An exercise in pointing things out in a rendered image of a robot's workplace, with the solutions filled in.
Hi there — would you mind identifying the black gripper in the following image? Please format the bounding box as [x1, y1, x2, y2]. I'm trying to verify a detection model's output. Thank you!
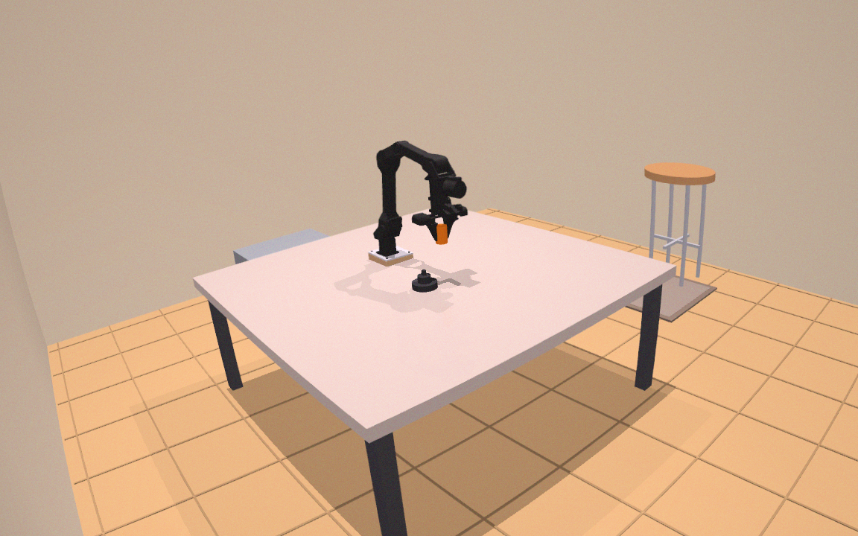
[411, 195, 468, 241]

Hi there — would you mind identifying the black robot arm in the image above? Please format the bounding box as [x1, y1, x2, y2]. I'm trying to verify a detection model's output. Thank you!
[373, 141, 466, 257]

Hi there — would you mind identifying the dark grey round pedestal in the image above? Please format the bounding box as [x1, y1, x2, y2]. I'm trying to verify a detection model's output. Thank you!
[412, 269, 438, 293]

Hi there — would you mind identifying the orange knob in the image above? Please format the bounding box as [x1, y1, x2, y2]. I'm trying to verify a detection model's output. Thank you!
[436, 223, 448, 245]

